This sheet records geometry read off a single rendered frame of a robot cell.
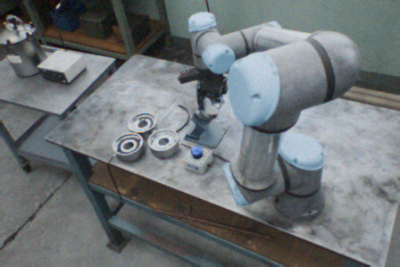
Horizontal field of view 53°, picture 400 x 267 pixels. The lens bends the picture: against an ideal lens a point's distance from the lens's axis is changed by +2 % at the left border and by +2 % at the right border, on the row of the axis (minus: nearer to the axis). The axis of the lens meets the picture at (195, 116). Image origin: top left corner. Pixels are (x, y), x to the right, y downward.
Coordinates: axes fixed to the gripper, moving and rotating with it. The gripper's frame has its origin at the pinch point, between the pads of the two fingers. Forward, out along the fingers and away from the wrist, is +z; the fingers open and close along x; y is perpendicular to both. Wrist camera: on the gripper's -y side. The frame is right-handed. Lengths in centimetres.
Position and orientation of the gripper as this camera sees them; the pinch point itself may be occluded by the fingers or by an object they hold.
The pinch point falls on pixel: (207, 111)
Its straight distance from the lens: 132.1
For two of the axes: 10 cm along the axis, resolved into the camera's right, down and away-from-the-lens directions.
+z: 1.3, 7.3, 6.7
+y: 8.8, 2.3, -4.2
